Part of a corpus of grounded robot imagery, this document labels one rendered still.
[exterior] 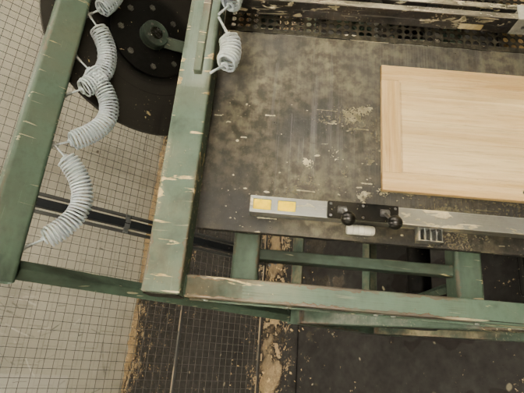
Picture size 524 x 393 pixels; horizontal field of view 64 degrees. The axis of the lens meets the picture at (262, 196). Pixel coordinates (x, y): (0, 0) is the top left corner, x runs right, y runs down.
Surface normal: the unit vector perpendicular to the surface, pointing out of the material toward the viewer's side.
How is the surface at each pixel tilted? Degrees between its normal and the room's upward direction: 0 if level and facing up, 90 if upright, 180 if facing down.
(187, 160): 51
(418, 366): 0
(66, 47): 90
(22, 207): 90
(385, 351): 0
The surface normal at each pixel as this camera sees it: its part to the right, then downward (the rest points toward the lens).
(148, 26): 0.64, -0.20
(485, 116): 0.01, -0.33
